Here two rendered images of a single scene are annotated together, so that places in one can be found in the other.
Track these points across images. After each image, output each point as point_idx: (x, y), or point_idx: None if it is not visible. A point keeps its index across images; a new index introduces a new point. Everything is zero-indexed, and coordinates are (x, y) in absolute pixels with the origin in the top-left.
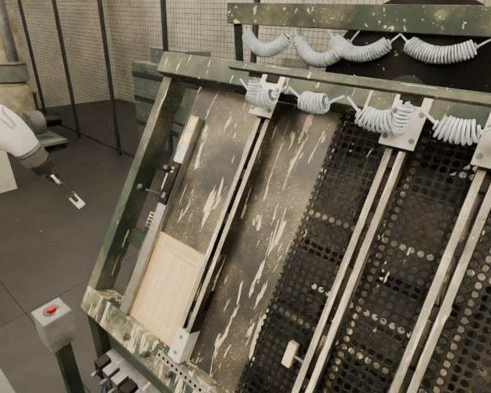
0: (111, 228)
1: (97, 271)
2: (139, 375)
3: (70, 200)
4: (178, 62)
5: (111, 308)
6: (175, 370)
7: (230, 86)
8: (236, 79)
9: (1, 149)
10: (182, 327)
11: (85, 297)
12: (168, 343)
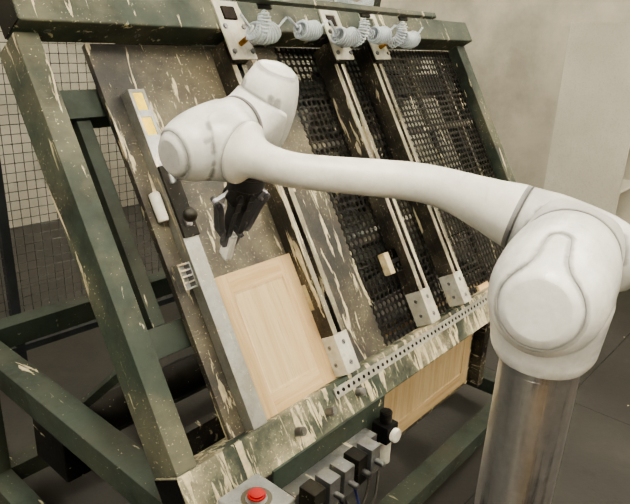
0: (138, 348)
1: (177, 434)
2: (333, 453)
3: (235, 241)
4: (65, 1)
5: (246, 442)
6: (359, 381)
7: (169, 33)
8: (186, 20)
9: (276, 142)
10: (337, 332)
11: (192, 499)
12: (324, 381)
